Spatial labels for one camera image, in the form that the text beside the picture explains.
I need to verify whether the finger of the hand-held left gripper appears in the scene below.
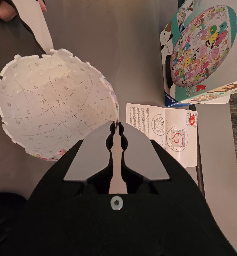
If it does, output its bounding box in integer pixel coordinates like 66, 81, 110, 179
7, 0, 55, 55

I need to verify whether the colourful puzzle ball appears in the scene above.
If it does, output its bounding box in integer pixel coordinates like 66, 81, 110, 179
0, 48, 119, 162

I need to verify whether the teal puzzle box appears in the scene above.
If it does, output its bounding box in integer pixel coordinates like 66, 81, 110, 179
160, 0, 237, 108

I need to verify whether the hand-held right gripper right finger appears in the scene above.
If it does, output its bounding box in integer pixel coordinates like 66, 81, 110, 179
118, 121, 170, 194

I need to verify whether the white instruction leaflet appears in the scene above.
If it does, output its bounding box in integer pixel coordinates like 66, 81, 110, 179
126, 103, 198, 168

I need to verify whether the person's left hand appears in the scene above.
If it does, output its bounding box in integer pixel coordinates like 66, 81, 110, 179
0, 0, 47, 22

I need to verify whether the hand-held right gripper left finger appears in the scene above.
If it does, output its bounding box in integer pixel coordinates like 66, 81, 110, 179
63, 121, 114, 194

